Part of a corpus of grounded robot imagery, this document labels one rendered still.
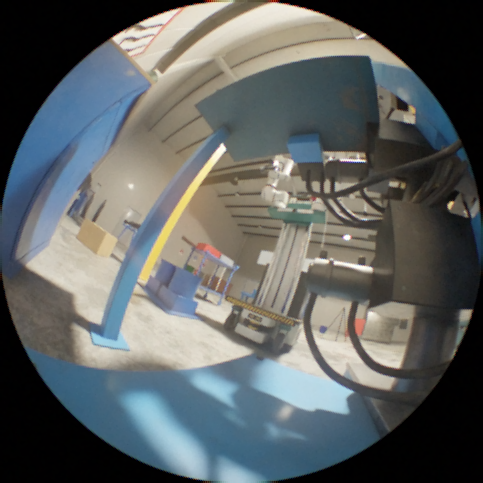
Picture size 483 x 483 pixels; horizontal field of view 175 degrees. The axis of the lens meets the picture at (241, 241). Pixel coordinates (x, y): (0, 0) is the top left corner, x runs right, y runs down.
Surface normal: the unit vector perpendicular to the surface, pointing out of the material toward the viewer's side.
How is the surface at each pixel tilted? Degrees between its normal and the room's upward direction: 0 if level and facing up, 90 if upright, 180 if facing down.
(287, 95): 180
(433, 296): 90
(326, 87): 180
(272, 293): 90
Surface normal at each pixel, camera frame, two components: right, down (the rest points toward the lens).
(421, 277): -0.46, -0.48
